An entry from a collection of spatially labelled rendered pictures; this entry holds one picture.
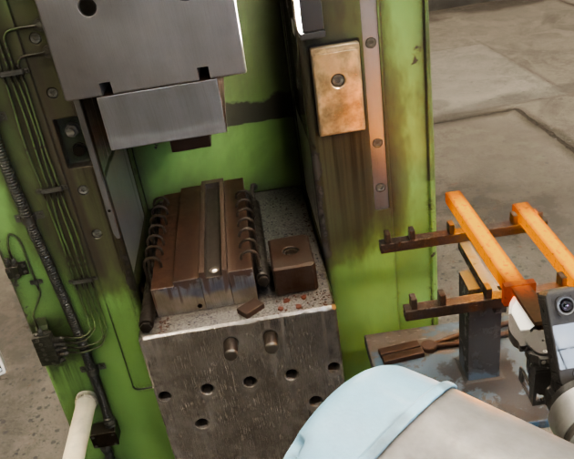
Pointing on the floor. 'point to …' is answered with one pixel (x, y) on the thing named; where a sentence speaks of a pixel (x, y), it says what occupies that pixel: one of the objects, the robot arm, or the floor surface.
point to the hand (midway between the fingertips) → (524, 297)
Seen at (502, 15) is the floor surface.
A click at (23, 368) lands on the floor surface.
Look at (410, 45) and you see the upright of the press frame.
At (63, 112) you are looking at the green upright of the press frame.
